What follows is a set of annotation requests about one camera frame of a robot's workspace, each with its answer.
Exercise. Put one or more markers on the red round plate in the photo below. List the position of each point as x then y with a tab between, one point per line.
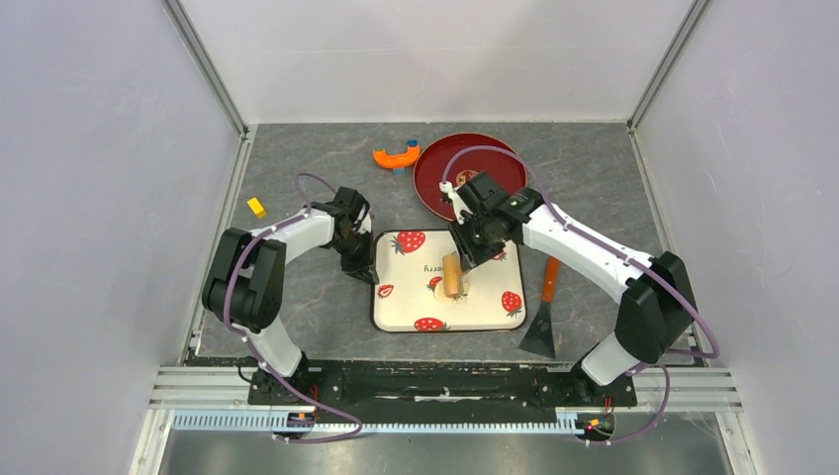
506	171

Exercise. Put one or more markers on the orange handled scraper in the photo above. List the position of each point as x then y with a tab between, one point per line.
538	338

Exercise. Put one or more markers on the yellow block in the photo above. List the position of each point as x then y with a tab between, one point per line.
257	208

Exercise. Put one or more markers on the strawberry pattern tray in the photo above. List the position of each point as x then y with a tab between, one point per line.
422	290

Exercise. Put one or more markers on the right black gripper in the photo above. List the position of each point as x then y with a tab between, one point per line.
461	232

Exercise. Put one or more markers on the orange U-shaped toy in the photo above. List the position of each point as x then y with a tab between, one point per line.
398	162

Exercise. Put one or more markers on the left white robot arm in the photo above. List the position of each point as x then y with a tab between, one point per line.
244	286

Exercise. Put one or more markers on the white toothed cable strip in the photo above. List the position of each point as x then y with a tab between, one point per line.
282	421

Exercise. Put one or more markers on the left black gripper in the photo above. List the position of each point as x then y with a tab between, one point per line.
361	267

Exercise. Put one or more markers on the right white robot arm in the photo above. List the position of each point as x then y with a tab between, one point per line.
654	295

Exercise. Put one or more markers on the wooden dough roller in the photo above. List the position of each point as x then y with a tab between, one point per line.
451	269

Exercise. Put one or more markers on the white dough piece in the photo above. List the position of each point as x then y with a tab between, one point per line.
443	293

